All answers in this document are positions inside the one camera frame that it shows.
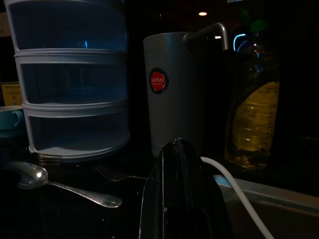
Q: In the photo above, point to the steel fork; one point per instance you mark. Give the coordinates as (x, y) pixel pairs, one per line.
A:
(112, 175)

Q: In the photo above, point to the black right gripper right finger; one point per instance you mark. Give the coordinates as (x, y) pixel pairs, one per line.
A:
(199, 199)

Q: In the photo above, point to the yellow dish soap bottle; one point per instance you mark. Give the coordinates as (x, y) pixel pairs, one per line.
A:
(254, 112)

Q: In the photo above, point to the yellow printed card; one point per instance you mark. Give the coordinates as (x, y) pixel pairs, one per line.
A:
(11, 93)

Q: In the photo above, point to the grey thermos with red sticker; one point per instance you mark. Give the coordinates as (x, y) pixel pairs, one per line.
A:
(174, 112)

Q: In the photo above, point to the stainless steel sink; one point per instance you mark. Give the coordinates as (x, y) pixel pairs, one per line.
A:
(286, 214)

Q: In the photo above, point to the white tiered storage tower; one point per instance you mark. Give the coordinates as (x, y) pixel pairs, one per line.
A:
(69, 54)

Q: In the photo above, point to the teal mug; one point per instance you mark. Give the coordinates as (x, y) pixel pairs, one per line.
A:
(8, 117)

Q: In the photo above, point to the large steel spoon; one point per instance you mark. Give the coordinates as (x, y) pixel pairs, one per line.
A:
(32, 174)

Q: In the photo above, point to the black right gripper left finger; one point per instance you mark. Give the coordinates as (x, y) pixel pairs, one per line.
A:
(154, 204)

